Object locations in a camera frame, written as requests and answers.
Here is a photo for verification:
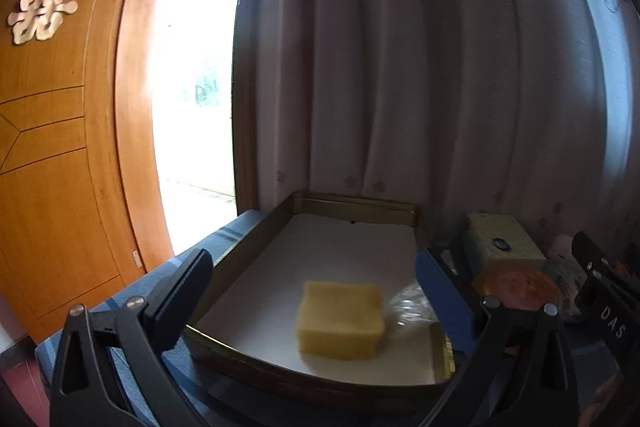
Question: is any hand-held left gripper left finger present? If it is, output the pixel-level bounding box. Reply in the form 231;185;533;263
49;249;214;427

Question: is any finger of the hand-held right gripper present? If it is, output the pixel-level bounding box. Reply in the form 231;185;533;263
571;231;640;358

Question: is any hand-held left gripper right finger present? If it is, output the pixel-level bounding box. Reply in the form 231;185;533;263
414;249;582;427

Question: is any shiny plastic bag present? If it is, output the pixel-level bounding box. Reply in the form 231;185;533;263
386;282;441;329

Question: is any yellow sponge block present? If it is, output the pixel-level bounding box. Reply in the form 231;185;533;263
296;280;387;362

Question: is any gold metal tin tray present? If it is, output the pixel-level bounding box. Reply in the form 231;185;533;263
184;191;458;417

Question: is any pink soft cloth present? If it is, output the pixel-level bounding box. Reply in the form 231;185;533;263
549;234;576;259

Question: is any green cloth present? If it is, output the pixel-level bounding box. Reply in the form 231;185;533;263
544;256;586;303

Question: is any blue plaid tablecloth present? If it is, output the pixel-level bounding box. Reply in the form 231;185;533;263
34;209;640;427

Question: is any pale green tissue pack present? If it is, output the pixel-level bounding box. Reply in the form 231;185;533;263
460;212;547;279

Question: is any wooden door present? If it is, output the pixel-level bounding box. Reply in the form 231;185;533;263
0;0;147;344

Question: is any floral beige curtain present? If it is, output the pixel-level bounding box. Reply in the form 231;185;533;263
235;0;640;260

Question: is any gold character door ornament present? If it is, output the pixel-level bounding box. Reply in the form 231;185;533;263
7;0;80;46

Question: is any wooden door frame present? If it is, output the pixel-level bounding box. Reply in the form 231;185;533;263
114;0;262;274

